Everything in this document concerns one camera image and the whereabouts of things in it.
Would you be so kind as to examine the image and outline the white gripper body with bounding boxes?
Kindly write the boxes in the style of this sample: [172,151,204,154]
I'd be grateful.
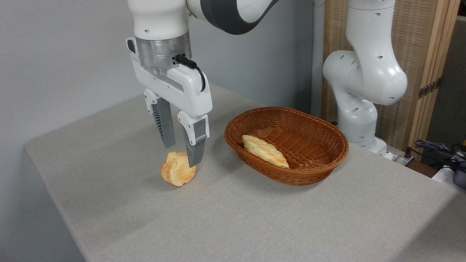
[126,37,213,119]

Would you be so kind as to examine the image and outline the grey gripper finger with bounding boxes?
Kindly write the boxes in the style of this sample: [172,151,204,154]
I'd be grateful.
[177,111,210,168]
[143,88,177,149]

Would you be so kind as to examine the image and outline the long braided bread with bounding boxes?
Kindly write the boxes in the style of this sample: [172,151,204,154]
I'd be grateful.
[242,135,290,169]

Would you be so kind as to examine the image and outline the round golden bread roll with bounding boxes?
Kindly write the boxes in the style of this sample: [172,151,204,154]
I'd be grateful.
[161,151,197,187]

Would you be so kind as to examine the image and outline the brown wicker basket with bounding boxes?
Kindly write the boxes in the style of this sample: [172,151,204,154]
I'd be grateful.
[224,106,350,187]

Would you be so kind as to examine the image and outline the wooden woven folding screen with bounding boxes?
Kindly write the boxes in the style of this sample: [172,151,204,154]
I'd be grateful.
[322,0,461,161]

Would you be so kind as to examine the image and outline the metal screen hinge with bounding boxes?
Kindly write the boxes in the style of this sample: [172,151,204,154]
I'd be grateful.
[418,78,442,100]

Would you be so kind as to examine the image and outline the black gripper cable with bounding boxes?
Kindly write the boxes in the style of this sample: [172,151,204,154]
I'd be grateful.
[175,55,207,92]

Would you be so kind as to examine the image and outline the bundle of dark cables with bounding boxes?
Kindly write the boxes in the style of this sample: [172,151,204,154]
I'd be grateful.
[414,139,466,172]

